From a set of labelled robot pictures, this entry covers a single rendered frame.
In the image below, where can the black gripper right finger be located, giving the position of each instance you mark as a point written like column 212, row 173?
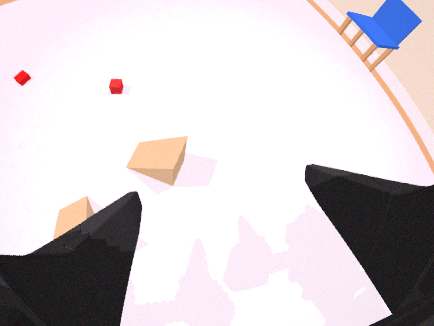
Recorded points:
column 388, row 225

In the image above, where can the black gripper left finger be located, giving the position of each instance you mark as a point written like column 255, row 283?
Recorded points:
column 80, row 278

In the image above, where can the wooden triangular block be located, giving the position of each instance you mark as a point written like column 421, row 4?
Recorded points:
column 72, row 215
column 159, row 159

